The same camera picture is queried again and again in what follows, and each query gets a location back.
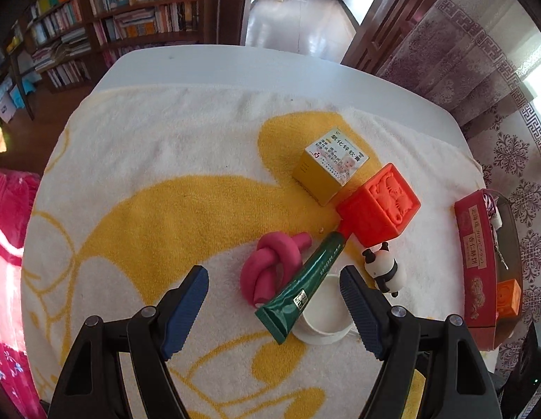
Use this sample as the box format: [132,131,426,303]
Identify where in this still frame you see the wooden desk with shelves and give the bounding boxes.
[0,22,40,120]

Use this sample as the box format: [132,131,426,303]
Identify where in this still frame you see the dark wooden door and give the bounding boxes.
[340,0,467,73]

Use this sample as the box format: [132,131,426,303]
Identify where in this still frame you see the dark green tube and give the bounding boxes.
[254,229,356,345]

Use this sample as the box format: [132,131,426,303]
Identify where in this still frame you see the white and yellow printed blanket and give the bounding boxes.
[20,85,483,419]

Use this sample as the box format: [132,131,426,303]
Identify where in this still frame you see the small panda figure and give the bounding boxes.
[361,241,407,298]

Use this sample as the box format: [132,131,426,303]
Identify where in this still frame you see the pink knotted toy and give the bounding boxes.
[241,232,312,308]

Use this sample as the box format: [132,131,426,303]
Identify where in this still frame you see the wooden bookshelf with books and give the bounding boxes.
[17,0,206,92]

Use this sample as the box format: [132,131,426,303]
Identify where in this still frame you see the red floral bedspread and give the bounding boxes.
[0,168,49,419]

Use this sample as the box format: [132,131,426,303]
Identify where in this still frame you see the small orange embossed cube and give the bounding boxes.
[496,279,522,317]

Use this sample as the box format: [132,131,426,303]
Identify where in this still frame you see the large orange embossed cube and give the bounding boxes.
[336,162,422,249]

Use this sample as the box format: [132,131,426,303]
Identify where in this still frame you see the white storage box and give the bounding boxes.
[0,91,15,123]

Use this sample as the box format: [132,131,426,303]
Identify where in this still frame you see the yellow box with white label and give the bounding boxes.
[291,126,371,207]

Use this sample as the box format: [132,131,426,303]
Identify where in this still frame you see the red tin container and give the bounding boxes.
[454,189,524,352]

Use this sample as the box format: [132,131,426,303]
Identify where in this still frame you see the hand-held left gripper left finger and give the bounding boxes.
[47,265,209,419]

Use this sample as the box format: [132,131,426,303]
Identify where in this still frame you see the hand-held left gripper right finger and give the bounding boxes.
[339,265,503,419]

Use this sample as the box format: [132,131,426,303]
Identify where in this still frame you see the patterned purple and white curtain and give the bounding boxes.
[375,0,541,359]

